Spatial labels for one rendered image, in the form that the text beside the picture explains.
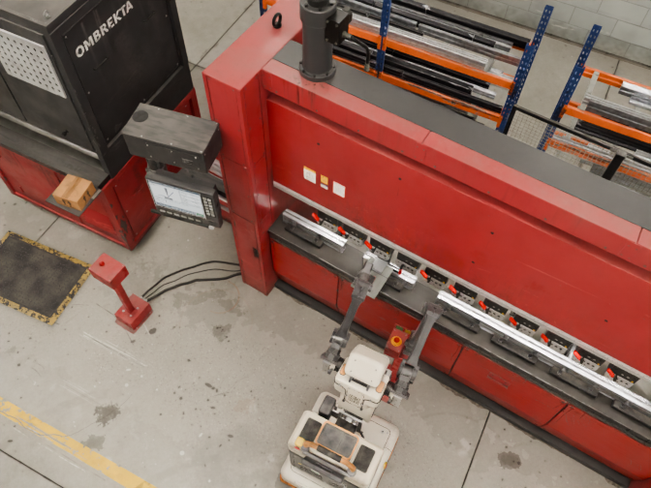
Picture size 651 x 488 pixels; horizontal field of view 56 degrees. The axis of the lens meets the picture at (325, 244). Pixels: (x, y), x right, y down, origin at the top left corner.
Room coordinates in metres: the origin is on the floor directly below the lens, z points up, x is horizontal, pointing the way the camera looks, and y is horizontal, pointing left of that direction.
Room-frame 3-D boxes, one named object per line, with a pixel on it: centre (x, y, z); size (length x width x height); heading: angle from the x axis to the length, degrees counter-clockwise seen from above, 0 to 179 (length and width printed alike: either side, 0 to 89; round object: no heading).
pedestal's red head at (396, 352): (1.64, -0.54, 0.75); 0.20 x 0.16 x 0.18; 66
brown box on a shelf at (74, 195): (2.59, 1.81, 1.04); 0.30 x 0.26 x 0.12; 65
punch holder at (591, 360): (1.43, -1.58, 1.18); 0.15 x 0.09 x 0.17; 60
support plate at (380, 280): (2.00, -0.32, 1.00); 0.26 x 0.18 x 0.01; 150
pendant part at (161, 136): (2.40, 0.90, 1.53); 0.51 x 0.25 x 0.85; 74
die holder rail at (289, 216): (2.41, 0.08, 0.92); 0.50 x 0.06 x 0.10; 60
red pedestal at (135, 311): (2.12, 1.52, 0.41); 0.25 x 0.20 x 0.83; 150
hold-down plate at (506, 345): (1.57, -1.23, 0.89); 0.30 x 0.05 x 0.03; 60
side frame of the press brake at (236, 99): (2.77, 0.36, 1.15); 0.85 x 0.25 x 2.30; 150
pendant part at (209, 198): (2.30, 0.88, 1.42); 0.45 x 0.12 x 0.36; 74
